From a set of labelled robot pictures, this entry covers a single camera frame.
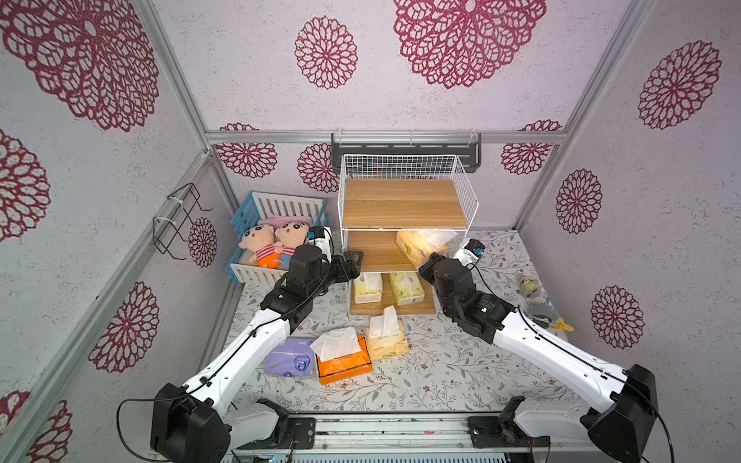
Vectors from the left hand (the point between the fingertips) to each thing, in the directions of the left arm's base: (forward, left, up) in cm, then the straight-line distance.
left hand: (352, 256), depth 77 cm
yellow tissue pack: (+2, -17, +2) cm, 18 cm away
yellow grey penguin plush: (+5, -59, -23) cm, 63 cm away
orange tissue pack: (-19, +4, -19) cm, 27 cm away
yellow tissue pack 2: (-14, -9, -22) cm, 27 cm away
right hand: (0, -22, 0) cm, 22 cm away
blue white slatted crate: (+35, +39, -14) cm, 54 cm away
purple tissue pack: (-20, +17, -21) cm, 33 cm away
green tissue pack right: (+3, -17, -21) cm, 27 cm away
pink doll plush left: (+19, +33, -15) cm, 41 cm away
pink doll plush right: (+19, +22, -11) cm, 31 cm away
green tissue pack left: (+3, -4, -21) cm, 21 cm away
